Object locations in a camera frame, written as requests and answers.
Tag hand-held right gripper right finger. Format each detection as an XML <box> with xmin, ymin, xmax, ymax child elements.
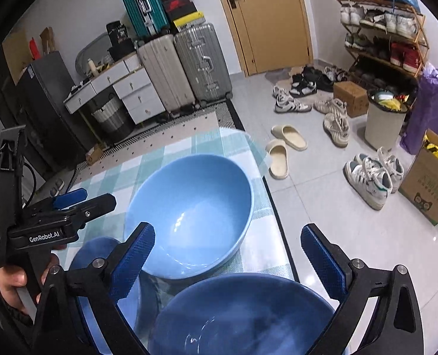
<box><xmin>300</xmin><ymin>224</ymin><xmax>424</xmax><ymax>355</ymax></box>

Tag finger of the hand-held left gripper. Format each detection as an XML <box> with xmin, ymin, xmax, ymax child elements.
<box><xmin>38</xmin><ymin>188</ymin><xmax>88</xmax><ymax>213</ymax></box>
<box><xmin>69</xmin><ymin>193</ymin><xmax>117</xmax><ymax>228</ymax></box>

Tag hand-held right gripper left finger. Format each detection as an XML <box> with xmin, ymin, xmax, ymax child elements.
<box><xmin>34</xmin><ymin>222</ymin><xmax>156</xmax><ymax>355</ymax></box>

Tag dark blue bowl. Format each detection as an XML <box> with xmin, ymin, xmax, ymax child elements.
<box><xmin>68</xmin><ymin>237</ymin><xmax>142</xmax><ymax>355</ymax></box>

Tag light blue bowl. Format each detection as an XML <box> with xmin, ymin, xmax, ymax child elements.
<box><xmin>124</xmin><ymin>154</ymin><xmax>254</xmax><ymax>280</ymax></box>

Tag person's left forearm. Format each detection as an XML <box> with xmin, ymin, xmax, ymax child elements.
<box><xmin>0</xmin><ymin>266</ymin><xmax>38</xmax><ymax>355</ymax></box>

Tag person's left hand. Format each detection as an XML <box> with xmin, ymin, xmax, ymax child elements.
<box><xmin>0</xmin><ymin>242</ymin><xmax>68</xmax><ymax>319</ymax></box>

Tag dark grey refrigerator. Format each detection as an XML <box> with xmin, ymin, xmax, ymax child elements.
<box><xmin>17</xmin><ymin>51</ymin><xmax>101</xmax><ymax>171</ymax></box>

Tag woven laundry basket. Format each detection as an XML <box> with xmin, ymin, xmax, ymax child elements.
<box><xmin>91</xmin><ymin>98</ymin><xmax>134</xmax><ymax>135</ymax></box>

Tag group of loose sneakers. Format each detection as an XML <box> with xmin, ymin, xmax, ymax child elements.
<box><xmin>272</xmin><ymin>64</ymin><xmax>405</xmax><ymax>211</ymax></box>

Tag beige slipper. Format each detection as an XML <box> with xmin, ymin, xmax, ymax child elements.
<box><xmin>271</xmin><ymin>125</ymin><xmax>308</xmax><ymax>151</ymax></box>
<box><xmin>265</xmin><ymin>140</ymin><xmax>290</xmax><ymax>180</ymax></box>

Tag white desk with drawers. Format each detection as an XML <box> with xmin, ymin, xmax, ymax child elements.
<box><xmin>64</xmin><ymin>54</ymin><xmax>167</xmax><ymax>124</ymax></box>

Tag green printed cardboard box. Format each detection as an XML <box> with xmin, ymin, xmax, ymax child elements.
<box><xmin>398</xmin><ymin>129</ymin><xmax>438</xmax><ymax>226</ymax></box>

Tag beige suitcase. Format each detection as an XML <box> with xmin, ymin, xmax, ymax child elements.
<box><xmin>137</xmin><ymin>34</ymin><xmax>196</xmax><ymax>117</ymax></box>

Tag oval grey mirror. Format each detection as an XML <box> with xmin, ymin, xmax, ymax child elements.
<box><xmin>75</xmin><ymin>31</ymin><xmax>112</xmax><ymax>68</ymax></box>

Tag white trash bin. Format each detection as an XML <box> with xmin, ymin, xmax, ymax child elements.
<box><xmin>364</xmin><ymin>89</ymin><xmax>409</xmax><ymax>152</ymax></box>

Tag black round box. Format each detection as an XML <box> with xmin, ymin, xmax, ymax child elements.
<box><xmin>107</xmin><ymin>39</ymin><xmax>136</xmax><ymax>60</ymax></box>

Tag brown cardboard box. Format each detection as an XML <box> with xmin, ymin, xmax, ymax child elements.
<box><xmin>39</xmin><ymin>27</ymin><xmax>56</xmax><ymax>54</ymax></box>

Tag small cardboard box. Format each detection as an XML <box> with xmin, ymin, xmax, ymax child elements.
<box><xmin>333</xmin><ymin>80</ymin><xmax>369</xmax><ymax>118</ymax></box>

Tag black printed bag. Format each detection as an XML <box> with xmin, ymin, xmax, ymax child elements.
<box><xmin>105</xmin><ymin>20</ymin><xmax>131</xmax><ymax>45</ymax></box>

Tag silver suitcase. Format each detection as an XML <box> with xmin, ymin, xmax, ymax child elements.
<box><xmin>174</xmin><ymin>22</ymin><xmax>233</xmax><ymax>109</ymax></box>

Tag purple bag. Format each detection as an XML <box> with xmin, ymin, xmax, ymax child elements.
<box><xmin>400</xmin><ymin>63</ymin><xmax>438</xmax><ymax>156</ymax></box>

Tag grey door mat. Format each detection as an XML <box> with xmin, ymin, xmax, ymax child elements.
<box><xmin>265</xmin><ymin>68</ymin><xmax>301</xmax><ymax>82</ymax></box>

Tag teal suitcase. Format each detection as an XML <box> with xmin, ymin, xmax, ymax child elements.
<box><xmin>120</xmin><ymin>0</ymin><xmax>171</xmax><ymax>41</ymax></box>

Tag yellow shoe box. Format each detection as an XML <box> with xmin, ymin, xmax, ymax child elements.
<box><xmin>172</xmin><ymin>11</ymin><xmax>205</xmax><ymax>28</ymax></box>

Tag plain black shoe box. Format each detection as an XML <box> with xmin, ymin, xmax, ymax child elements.
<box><xmin>169</xmin><ymin>7</ymin><xmax>201</xmax><ymax>21</ymax></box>

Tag black shoe box red logo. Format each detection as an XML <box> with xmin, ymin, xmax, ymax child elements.
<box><xmin>163</xmin><ymin>0</ymin><xmax>195</xmax><ymax>13</ymax></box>

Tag shoe rack with shoes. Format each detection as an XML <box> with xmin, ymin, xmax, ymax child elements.
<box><xmin>332</xmin><ymin>0</ymin><xmax>426</xmax><ymax>97</ymax></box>

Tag wooden door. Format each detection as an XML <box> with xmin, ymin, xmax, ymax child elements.
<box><xmin>209</xmin><ymin>0</ymin><xmax>313</xmax><ymax>78</ymax></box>

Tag wooden shoe rack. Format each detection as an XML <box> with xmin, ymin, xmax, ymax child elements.
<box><xmin>339</xmin><ymin>0</ymin><xmax>430</xmax><ymax>93</ymax></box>

